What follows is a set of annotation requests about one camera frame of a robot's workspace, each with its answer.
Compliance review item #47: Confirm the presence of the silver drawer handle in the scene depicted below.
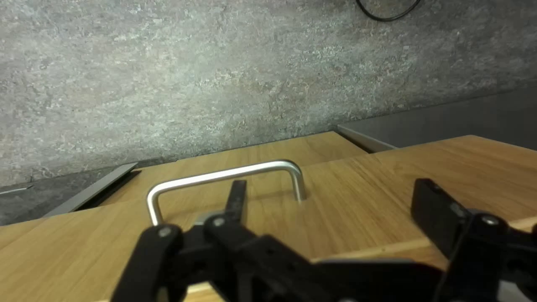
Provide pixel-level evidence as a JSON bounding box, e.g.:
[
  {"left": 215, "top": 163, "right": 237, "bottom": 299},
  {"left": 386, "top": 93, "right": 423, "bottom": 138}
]
[{"left": 146, "top": 160, "right": 307, "bottom": 227}]

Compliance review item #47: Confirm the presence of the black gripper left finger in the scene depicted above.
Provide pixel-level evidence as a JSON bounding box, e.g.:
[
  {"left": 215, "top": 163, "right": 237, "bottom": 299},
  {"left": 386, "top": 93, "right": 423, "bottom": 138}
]
[{"left": 109, "top": 178, "right": 316, "bottom": 302}]

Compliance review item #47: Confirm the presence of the wooden front white drawer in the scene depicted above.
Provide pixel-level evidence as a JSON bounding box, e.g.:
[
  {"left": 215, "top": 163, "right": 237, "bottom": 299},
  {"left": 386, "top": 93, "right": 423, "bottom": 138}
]
[{"left": 0, "top": 133, "right": 537, "bottom": 302}]

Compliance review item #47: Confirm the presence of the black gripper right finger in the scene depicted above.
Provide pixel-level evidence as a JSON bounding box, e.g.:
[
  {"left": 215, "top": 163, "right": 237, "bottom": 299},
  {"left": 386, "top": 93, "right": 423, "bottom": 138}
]
[{"left": 412, "top": 178, "right": 537, "bottom": 302}]

